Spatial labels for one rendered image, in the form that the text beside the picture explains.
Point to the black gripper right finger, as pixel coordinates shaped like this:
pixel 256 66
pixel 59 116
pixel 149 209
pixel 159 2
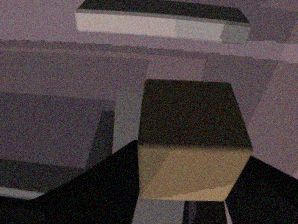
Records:
pixel 263 195

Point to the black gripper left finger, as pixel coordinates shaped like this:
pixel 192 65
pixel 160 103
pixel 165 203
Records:
pixel 105 194

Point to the tan rectangular box with clear front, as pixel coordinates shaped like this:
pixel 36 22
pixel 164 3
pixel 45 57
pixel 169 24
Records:
pixel 45 141

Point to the small tan block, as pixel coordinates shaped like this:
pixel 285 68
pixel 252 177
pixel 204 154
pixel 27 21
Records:
pixel 192 143

